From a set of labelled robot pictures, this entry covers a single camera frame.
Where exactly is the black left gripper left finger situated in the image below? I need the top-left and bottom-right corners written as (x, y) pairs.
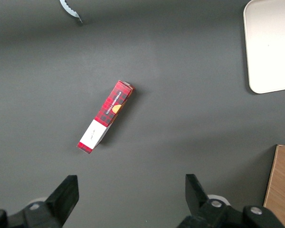
top-left (0, 175), bottom-right (80, 228)

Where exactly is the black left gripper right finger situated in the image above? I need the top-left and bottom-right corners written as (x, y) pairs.
top-left (177, 174), bottom-right (285, 228)

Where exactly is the cream plastic tray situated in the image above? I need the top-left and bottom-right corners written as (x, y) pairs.
top-left (243, 0), bottom-right (285, 94)

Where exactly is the light wooden board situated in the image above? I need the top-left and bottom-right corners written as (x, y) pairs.
top-left (263, 144), bottom-right (285, 228)

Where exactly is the red tartan shortbread box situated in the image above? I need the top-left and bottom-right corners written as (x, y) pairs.
top-left (76, 80), bottom-right (135, 155)

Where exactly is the pale blue scalloped object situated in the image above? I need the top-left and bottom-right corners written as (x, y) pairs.
top-left (59, 0), bottom-right (83, 24)

